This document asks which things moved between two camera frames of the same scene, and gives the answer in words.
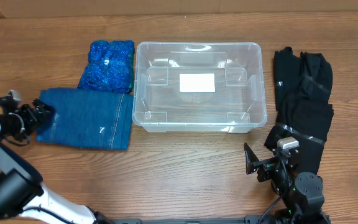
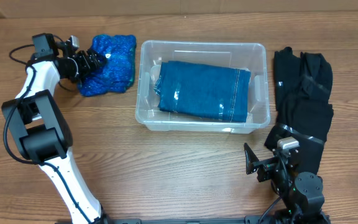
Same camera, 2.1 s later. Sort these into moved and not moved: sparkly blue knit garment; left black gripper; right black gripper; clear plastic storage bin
Moved: sparkly blue knit garment; left black gripper
Not moved: right black gripper; clear plastic storage bin
